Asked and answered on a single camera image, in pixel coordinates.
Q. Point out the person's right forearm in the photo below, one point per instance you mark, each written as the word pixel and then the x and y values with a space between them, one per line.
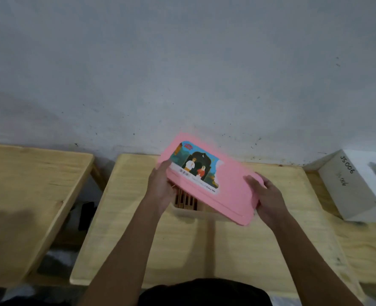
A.
pixel 312 267

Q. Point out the plywood table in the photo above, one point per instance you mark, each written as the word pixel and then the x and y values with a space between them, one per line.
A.
pixel 366 248

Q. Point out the person's right hand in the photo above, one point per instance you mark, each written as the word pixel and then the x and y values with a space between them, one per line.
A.
pixel 271 203

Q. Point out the group of tan boxes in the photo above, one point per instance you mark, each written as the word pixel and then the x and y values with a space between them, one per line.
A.
pixel 184 200

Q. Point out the person's black shorts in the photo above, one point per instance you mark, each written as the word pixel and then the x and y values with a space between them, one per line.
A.
pixel 204 294

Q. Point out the pink lid with picture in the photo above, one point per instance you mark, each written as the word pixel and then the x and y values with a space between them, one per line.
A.
pixel 236 188

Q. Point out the person's left forearm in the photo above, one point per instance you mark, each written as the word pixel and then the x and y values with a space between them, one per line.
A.
pixel 127 258

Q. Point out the white cardboard box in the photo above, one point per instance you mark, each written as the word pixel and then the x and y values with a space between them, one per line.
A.
pixel 347 194

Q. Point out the person's left hand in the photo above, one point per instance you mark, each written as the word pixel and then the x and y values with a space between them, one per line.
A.
pixel 159 189

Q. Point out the clear plastic container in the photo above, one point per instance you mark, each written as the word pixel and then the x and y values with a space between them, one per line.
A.
pixel 191 213

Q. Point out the light wooden table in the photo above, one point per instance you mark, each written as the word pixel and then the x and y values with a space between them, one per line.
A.
pixel 28 207

